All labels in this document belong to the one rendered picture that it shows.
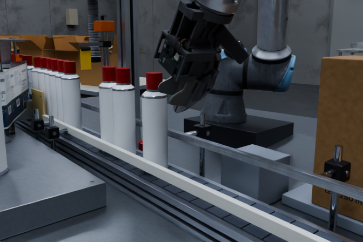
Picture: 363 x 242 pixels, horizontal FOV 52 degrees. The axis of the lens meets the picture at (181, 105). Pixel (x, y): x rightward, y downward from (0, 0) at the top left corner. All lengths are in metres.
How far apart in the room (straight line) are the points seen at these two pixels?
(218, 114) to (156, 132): 0.46
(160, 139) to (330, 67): 0.34
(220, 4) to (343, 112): 0.28
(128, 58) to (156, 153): 0.40
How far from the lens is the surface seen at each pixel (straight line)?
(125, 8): 1.07
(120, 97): 0.83
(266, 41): 1.11
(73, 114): 1.09
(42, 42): 3.79
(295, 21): 9.34
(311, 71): 9.20
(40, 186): 0.76
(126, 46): 1.07
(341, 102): 0.68
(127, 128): 0.84
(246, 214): 0.56
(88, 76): 2.88
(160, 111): 0.73
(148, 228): 0.68
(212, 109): 1.17
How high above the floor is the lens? 1.16
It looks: 11 degrees down
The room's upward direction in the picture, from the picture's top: straight up
